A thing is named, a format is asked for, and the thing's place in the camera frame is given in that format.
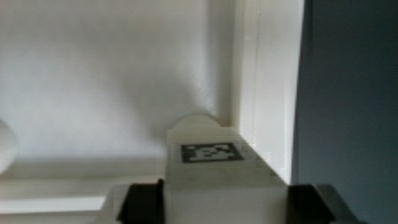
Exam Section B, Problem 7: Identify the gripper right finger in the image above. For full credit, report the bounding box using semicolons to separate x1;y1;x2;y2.
287;184;356;224

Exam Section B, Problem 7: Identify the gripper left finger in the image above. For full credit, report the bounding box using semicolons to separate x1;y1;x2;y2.
97;180;166;224

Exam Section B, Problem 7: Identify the white table leg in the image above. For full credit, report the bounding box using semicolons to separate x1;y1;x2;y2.
164;115;289;224

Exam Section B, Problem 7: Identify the white square tabletop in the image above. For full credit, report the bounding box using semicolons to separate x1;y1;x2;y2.
0;0;304;224

